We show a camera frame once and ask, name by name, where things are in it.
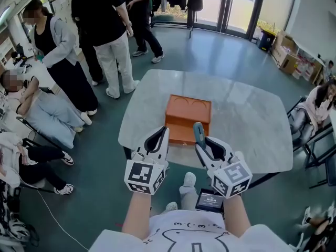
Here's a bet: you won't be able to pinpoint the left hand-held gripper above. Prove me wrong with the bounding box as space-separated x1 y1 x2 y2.
123 126 171 195

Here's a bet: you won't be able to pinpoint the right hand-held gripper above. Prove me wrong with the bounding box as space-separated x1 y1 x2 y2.
194 136 254 200

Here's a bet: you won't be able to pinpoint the grey-blue handled tool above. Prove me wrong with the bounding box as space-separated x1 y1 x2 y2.
192 121 208 148

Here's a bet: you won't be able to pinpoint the orange leather box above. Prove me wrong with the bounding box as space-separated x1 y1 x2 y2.
164 94 213 146

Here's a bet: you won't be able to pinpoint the person's left forearm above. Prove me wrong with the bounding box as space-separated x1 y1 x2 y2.
121 191 153 242

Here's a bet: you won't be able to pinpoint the person's right forearm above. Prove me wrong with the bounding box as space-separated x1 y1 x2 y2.
222 194 251 239

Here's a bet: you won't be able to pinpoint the person's white right shoe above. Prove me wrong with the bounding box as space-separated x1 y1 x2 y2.
182 172 197 188

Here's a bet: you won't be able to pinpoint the small black screen device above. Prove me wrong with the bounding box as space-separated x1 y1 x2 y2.
194 188 225 213

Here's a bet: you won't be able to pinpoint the grey marble table black legs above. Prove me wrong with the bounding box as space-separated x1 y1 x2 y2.
118 69 294 191

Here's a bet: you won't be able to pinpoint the person's light grey trousers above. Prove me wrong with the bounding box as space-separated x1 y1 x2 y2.
178 184 198 211

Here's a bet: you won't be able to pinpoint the person's white printed t-shirt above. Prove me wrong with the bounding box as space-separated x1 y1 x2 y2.
89 209 295 252

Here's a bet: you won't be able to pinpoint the dark blue chair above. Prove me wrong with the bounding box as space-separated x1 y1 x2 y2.
309 153 336 189

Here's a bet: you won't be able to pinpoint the brown cardboard box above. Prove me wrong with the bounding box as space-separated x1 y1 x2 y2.
271 30 301 75

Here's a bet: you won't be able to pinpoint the black bin yellow lid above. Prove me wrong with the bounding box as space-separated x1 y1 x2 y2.
257 27 277 53

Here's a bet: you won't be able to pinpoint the white helmet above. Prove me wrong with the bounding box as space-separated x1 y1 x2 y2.
0 217 31 247

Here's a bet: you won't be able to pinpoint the long white cable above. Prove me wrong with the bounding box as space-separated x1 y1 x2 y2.
36 190 90 252

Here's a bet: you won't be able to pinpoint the glass door black frame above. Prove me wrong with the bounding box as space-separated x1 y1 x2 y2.
192 0 266 39

